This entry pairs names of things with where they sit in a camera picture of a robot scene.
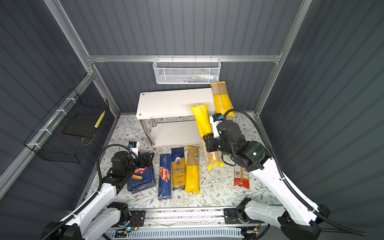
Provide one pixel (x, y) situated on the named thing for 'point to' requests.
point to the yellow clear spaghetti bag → (192, 181)
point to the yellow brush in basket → (99, 119)
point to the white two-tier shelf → (167, 117)
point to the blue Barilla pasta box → (141, 179)
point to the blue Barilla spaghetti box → (165, 181)
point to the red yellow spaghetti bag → (241, 176)
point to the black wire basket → (62, 137)
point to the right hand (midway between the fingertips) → (206, 138)
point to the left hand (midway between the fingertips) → (146, 153)
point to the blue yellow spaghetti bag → (178, 168)
